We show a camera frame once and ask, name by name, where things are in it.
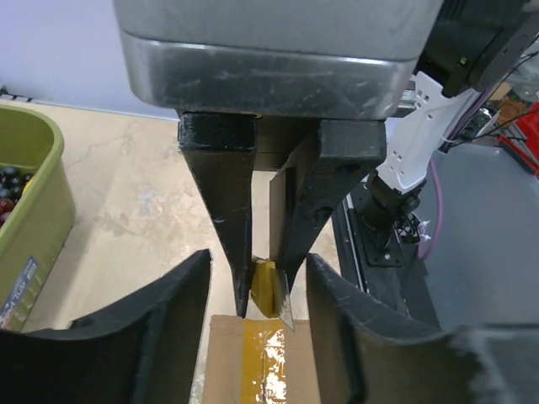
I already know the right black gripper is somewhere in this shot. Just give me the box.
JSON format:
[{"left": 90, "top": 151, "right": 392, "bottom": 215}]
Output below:
[{"left": 114, "top": 1, "right": 441, "bottom": 120}]

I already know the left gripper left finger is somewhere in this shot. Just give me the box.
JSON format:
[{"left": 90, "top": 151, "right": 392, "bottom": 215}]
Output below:
[{"left": 1, "top": 250, "right": 211, "bottom": 403}]

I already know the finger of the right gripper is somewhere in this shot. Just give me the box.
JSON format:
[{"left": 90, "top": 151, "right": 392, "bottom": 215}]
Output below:
[
  {"left": 178, "top": 112, "right": 257, "bottom": 317},
  {"left": 282, "top": 120, "right": 387, "bottom": 278}
]

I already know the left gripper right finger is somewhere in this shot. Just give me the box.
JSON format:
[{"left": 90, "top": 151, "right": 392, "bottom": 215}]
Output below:
[{"left": 306, "top": 253, "right": 538, "bottom": 403}]

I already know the brown cardboard express box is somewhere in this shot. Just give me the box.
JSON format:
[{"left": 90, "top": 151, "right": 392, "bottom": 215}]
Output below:
[{"left": 200, "top": 167, "right": 317, "bottom": 404}]

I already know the yellow utility knife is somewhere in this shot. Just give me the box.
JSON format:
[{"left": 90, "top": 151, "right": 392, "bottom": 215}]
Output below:
[{"left": 250, "top": 256, "right": 295, "bottom": 331}]

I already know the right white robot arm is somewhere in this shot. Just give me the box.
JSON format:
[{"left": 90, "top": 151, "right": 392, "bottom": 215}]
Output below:
[{"left": 114, "top": 1, "right": 538, "bottom": 316}]

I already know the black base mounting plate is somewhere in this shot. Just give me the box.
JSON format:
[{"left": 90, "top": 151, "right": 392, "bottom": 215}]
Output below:
[{"left": 332, "top": 183, "right": 440, "bottom": 327}]

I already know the green plastic tub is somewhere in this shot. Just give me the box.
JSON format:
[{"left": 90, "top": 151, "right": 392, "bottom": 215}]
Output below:
[{"left": 1, "top": 105, "right": 76, "bottom": 332}]

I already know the black grape bunch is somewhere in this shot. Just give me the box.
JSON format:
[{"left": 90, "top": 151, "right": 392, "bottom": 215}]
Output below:
[{"left": 0, "top": 166, "right": 34, "bottom": 226}]

